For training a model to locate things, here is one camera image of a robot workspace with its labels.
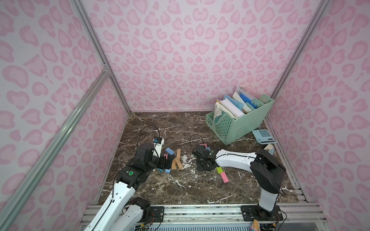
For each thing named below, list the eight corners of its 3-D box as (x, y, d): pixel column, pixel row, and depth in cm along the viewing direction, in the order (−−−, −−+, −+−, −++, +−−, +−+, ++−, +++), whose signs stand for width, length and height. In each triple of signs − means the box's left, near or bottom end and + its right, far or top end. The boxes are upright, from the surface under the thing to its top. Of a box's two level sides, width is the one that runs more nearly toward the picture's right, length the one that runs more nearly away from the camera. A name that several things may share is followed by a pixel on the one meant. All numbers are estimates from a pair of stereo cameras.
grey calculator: (259, 145, 101) (260, 143, 99) (252, 132, 109) (253, 130, 106) (274, 143, 102) (276, 141, 100) (266, 130, 110) (267, 128, 108)
